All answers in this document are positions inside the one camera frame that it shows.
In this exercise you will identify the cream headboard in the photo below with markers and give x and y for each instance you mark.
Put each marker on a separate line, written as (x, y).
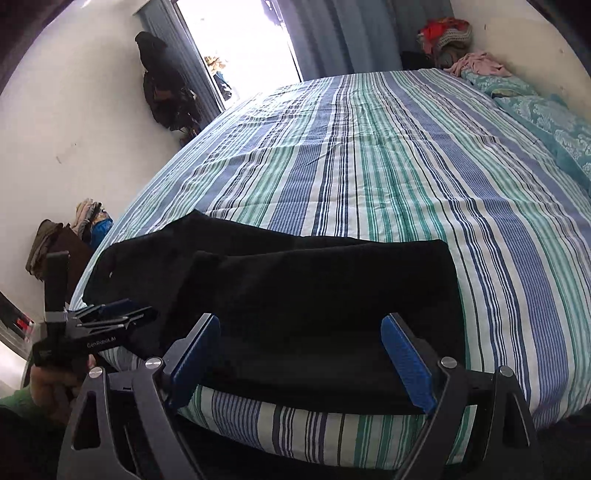
(545, 64)

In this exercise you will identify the hanging dark bags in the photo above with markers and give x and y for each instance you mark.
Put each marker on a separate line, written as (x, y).
(166, 92)

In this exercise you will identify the brown cabinet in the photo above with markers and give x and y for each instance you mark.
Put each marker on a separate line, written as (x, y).
(76, 251)

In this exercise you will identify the olive clothes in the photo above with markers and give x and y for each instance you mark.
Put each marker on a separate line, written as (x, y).
(41, 244)

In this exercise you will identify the person's left hand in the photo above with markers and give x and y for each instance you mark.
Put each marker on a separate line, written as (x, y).
(53, 385)

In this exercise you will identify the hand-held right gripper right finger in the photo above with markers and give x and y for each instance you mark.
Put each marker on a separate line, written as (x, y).
(408, 367)

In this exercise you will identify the pink cloth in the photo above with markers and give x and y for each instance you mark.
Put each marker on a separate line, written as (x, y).
(480, 64)

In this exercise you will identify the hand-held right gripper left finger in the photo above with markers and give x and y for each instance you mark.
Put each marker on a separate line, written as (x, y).
(194, 367)

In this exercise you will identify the teal patterned pillow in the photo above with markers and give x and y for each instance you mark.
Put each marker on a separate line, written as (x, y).
(554, 129)
(498, 85)

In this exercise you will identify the stack of folded clothes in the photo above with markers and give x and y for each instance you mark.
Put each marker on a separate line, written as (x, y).
(92, 219)

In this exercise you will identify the black pants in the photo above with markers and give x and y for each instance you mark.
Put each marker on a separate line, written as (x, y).
(300, 314)

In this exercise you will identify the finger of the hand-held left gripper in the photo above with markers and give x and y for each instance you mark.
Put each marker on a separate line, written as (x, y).
(115, 306)
(134, 316)

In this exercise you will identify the pile of colourful clothes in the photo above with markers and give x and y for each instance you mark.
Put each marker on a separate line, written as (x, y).
(445, 39)

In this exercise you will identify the striped bed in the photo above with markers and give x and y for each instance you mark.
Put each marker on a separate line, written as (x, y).
(392, 175)

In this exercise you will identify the blue curtain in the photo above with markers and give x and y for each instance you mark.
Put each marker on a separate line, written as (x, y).
(351, 37)

